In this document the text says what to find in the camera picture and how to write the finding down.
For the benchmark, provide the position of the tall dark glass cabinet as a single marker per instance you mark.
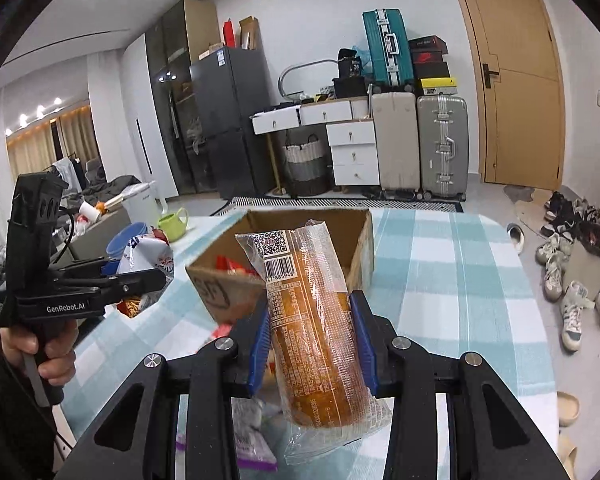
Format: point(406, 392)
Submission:
point(172, 100)

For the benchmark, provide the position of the beige curtains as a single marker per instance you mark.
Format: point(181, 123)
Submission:
point(55, 145)

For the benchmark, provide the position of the white slipper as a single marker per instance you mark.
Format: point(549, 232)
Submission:
point(516, 237)

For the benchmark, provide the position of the woven laundry basket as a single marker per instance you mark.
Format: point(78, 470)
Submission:
point(306, 167)

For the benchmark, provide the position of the brown cardboard box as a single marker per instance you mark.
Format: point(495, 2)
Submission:
point(360, 255)

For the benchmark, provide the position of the scattered shoes pile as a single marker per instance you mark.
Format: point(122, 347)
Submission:
point(570, 310)

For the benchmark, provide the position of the red box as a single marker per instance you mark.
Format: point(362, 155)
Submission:
point(229, 34)

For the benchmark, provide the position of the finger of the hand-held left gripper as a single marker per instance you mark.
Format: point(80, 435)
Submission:
point(111, 267)
point(130, 285)

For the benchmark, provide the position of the blue bowl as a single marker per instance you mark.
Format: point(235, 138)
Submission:
point(122, 245)

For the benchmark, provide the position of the tan floor mat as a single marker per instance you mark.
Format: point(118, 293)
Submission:
point(530, 215)

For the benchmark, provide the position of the grey doormat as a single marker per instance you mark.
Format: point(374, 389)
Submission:
point(519, 193)

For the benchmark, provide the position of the person's left forearm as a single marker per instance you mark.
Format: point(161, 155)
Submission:
point(10, 425)

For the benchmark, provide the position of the clear bread roll packet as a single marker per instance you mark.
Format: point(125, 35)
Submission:
point(315, 320)

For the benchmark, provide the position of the green mug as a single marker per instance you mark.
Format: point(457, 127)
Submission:
point(172, 225)

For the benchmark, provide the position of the white paper cup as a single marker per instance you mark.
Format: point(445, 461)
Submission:
point(89, 211)

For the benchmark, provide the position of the white noodle snack packet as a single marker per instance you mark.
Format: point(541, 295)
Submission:
point(147, 260)

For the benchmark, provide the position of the black storage bin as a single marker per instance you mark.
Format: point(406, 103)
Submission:
point(352, 88)

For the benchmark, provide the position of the flat cardboard box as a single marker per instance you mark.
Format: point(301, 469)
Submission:
point(211, 51)

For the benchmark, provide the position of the beige suitcase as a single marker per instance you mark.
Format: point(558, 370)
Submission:
point(395, 145)

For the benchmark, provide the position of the white wardrobe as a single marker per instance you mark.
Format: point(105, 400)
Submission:
point(147, 120)

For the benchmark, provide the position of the red white snack packet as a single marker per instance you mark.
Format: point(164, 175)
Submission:
point(235, 266)

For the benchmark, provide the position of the blue plastic bag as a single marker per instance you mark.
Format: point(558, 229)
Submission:
point(367, 57)

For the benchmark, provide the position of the silver suitcase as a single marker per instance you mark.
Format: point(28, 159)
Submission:
point(442, 150)

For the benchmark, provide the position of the wooden door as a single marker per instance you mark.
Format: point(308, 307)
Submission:
point(515, 85)

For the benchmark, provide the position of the grey sofa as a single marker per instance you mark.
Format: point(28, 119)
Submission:
point(95, 230)

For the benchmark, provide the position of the open tan cardboard carton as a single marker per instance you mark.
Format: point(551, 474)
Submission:
point(249, 34)

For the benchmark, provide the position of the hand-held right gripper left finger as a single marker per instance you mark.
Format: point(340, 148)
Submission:
point(259, 355)

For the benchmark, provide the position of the plain black shoebox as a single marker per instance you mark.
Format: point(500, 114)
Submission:
point(431, 71)

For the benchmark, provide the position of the hanging clothes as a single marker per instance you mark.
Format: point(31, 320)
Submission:
point(70, 175)

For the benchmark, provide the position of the black bag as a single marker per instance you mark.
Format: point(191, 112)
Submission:
point(350, 64)

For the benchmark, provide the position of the black shoebox with red stripe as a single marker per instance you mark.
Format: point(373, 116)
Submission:
point(429, 45)

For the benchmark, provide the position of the black refrigerator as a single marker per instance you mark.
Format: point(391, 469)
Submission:
point(230, 125)

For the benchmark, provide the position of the white kettle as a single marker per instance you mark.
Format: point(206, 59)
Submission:
point(145, 200)

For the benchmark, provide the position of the white dresser with drawers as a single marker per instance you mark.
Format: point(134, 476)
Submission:
point(352, 155)

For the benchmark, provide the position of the teal checked tablecloth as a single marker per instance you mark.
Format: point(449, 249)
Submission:
point(455, 310)

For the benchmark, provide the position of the dark jacket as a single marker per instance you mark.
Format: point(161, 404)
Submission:
point(115, 187)

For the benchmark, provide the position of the oval mirror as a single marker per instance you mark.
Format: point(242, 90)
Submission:
point(305, 64)

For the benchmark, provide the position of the teal suitcase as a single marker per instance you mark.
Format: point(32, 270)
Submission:
point(382, 50)

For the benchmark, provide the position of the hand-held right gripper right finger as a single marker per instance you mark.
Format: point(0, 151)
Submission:
point(365, 350)

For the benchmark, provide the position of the silver purple snack packet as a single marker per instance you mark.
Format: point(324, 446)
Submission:
point(252, 440)

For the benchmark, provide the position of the person's left hand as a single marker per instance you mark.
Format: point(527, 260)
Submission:
point(55, 355)

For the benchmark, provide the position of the beige slipper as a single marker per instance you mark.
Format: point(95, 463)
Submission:
point(567, 410)
point(570, 457)

